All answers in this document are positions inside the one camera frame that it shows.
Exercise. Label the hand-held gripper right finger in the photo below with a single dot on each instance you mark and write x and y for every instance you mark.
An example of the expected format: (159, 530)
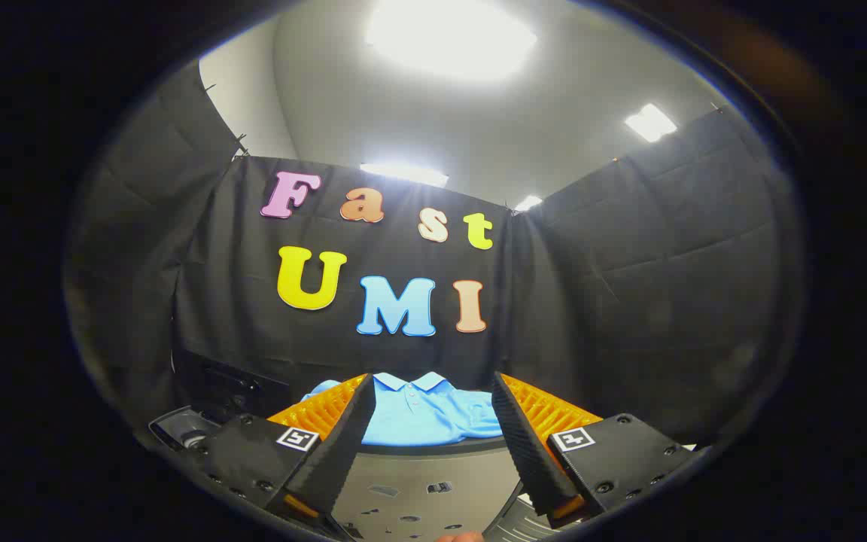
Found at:
(527, 452)

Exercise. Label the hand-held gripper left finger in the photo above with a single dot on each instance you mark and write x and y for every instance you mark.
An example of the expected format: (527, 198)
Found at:
(343, 444)

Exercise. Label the light blue polo shirt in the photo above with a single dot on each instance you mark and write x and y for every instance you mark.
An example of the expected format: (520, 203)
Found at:
(418, 414)

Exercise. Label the dark glass washing machine lid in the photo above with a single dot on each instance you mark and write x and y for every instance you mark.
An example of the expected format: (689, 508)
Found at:
(230, 388)

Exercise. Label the black backdrop cloth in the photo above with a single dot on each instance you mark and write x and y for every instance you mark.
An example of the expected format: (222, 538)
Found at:
(629, 301)

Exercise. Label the ceiling light strip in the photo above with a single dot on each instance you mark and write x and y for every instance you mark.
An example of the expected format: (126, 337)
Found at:
(403, 173)
(529, 203)

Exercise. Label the small rectangular ceiling light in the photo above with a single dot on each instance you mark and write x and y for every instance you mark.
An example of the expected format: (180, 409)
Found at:
(650, 123)

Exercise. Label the large ceiling light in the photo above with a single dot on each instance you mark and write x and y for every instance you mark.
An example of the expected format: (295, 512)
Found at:
(448, 38)

